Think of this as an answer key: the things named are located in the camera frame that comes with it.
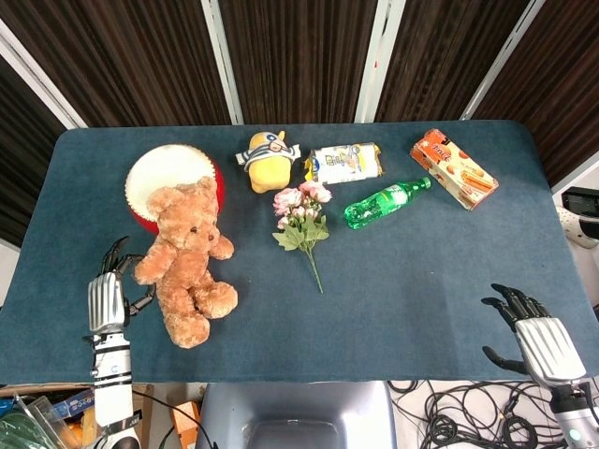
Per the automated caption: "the red drum with white head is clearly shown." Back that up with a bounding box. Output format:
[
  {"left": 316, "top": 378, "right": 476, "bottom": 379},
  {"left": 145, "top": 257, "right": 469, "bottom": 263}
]
[{"left": 124, "top": 143, "right": 226, "bottom": 235}]

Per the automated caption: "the brown plush teddy bear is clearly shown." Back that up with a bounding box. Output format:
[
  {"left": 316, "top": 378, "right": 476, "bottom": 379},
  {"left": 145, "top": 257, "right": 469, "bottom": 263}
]
[{"left": 134, "top": 176, "right": 239, "bottom": 350}]

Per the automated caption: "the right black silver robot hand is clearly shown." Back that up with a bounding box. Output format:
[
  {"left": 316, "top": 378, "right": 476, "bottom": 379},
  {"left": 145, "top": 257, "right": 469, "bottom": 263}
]
[{"left": 481, "top": 282, "right": 587, "bottom": 387}]

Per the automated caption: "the black device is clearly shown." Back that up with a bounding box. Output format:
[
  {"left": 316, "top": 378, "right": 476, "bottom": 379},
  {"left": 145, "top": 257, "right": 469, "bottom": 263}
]
[{"left": 560, "top": 186, "right": 599, "bottom": 215}]

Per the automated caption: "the white partition frame post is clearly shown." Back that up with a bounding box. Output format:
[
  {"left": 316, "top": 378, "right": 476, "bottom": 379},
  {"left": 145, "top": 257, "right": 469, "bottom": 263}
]
[
  {"left": 460, "top": 0, "right": 547, "bottom": 122},
  {"left": 0, "top": 18, "right": 89, "bottom": 130},
  {"left": 200, "top": 0, "right": 245, "bottom": 125},
  {"left": 551, "top": 143, "right": 599, "bottom": 194},
  {"left": 354, "top": 0, "right": 406, "bottom": 124}
]

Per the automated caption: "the black cable tangle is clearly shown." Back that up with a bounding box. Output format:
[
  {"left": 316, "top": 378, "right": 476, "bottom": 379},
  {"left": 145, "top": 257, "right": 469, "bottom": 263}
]
[{"left": 387, "top": 378, "right": 562, "bottom": 449}]

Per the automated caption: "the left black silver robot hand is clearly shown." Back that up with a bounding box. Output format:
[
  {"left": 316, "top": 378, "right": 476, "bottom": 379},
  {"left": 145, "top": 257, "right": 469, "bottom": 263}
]
[{"left": 87, "top": 236, "right": 158, "bottom": 334}]

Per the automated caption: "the orange small package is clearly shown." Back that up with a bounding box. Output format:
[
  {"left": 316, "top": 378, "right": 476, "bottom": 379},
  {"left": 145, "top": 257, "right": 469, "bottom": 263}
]
[{"left": 169, "top": 400, "right": 203, "bottom": 440}]

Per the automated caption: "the thin black cable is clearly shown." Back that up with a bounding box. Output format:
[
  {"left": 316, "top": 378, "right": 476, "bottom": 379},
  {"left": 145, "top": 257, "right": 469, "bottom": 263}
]
[{"left": 132, "top": 391, "right": 219, "bottom": 449}]

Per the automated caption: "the blue small carton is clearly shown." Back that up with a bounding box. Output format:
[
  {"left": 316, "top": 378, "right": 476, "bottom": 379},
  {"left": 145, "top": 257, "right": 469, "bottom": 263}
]
[{"left": 50, "top": 389, "right": 97, "bottom": 418}]

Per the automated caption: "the green plastic bottle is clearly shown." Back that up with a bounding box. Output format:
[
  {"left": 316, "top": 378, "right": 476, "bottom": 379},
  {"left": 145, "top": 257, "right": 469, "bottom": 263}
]
[{"left": 344, "top": 176, "right": 432, "bottom": 231}]

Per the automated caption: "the white perforated object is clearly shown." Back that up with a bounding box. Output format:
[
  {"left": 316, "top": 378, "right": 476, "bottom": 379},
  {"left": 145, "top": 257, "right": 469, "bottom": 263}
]
[{"left": 558, "top": 207, "right": 599, "bottom": 250}]

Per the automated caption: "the brown cardboard box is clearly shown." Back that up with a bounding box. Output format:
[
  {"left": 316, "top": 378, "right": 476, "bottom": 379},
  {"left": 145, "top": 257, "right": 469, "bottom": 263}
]
[{"left": 0, "top": 383, "right": 155, "bottom": 449}]

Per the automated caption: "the grey robot torso base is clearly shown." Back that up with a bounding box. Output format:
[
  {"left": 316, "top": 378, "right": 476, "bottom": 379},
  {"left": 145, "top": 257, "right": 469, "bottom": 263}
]
[{"left": 195, "top": 381, "right": 399, "bottom": 449}]

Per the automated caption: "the yellow plush toy with goggles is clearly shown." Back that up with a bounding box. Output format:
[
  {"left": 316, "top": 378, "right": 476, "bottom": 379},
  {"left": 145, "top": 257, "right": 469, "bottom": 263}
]
[{"left": 236, "top": 130, "right": 301, "bottom": 194}]

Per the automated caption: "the orange biscuit box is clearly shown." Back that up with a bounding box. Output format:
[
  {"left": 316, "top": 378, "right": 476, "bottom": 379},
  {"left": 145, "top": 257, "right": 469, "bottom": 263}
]
[{"left": 410, "top": 128, "right": 500, "bottom": 211}]

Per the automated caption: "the white wrapped snack package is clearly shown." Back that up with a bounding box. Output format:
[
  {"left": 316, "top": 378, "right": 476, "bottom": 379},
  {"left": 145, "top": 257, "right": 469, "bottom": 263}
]
[{"left": 303, "top": 142, "right": 385, "bottom": 185}]

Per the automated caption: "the artificial pink flower bouquet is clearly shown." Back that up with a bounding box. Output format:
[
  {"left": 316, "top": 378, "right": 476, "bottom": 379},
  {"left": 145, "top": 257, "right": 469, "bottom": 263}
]
[{"left": 271, "top": 181, "right": 333, "bottom": 295}]

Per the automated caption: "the blue table cloth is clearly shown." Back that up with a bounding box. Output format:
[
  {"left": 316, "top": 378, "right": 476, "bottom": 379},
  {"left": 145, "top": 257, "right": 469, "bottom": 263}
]
[{"left": 0, "top": 120, "right": 599, "bottom": 385}]

